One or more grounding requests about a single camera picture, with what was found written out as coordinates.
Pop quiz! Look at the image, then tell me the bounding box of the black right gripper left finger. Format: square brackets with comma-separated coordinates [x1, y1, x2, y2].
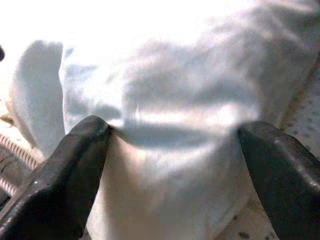
[0, 115, 112, 240]

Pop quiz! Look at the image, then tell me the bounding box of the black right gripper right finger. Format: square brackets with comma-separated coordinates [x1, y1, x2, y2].
[237, 120, 320, 240]

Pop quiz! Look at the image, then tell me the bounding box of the white pillow green tree print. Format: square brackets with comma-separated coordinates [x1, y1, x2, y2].
[9, 0, 320, 240]

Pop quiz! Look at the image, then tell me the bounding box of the grey quilted mattress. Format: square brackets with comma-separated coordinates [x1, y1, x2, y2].
[0, 57, 320, 240]

